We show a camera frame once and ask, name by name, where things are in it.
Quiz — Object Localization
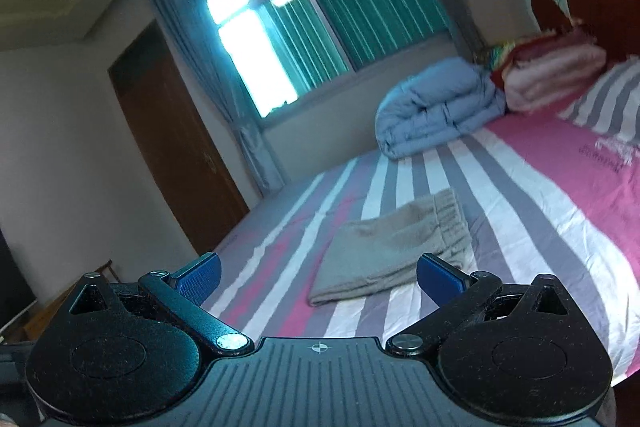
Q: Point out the grey-beige pants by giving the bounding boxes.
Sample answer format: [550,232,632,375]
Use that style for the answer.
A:
[307,188,474,307]

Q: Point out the brown wooden door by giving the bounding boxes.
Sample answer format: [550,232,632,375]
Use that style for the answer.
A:
[107,19,251,259]

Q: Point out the folded blue duvet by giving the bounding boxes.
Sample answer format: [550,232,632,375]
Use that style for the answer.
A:
[375,57,509,160]

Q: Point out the grey white striped pillow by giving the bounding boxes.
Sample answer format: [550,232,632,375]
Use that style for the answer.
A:
[557,57,640,144]

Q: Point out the green-tinted window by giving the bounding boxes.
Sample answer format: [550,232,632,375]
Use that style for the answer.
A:
[201,0,452,118]

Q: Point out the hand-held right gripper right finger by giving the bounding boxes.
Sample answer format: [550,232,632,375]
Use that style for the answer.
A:
[385,253,571,358]

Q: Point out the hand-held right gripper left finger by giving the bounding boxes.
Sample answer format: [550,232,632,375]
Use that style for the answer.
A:
[67,252,256,356]

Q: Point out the folded pink blanket stack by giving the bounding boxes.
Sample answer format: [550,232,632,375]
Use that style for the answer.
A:
[492,32,609,114]

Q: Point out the pink grey white striped bedsheet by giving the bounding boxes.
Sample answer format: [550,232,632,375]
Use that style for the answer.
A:
[202,109,640,388]

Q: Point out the colourful patterned cloth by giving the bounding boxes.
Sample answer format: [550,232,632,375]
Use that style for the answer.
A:
[475,39,523,72]

